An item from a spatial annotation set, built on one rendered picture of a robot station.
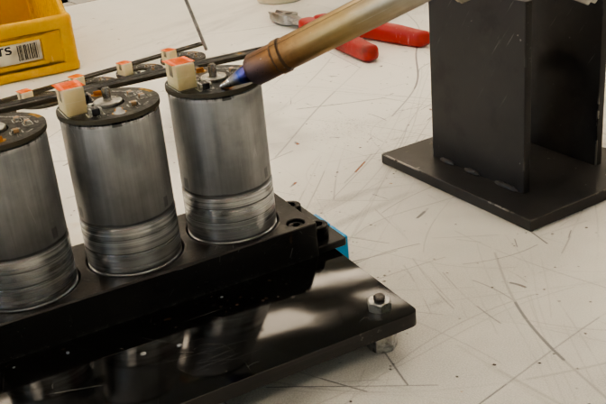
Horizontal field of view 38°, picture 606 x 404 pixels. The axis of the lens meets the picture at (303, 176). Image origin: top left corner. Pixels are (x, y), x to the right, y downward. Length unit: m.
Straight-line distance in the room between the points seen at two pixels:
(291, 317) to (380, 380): 0.03
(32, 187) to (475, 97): 0.15
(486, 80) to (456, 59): 0.01
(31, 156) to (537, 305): 0.13
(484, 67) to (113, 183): 0.13
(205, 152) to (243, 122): 0.01
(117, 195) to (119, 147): 0.01
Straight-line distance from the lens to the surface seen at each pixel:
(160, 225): 0.22
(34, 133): 0.21
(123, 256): 0.22
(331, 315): 0.22
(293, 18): 0.53
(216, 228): 0.23
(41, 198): 0.21
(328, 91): 0.41
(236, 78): 0.22
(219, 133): 0.22
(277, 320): 0.22
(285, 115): 0.39
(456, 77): 0.30
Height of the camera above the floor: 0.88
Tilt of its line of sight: 23 degrees down
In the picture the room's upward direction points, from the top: 5 degrees counter-clockwise
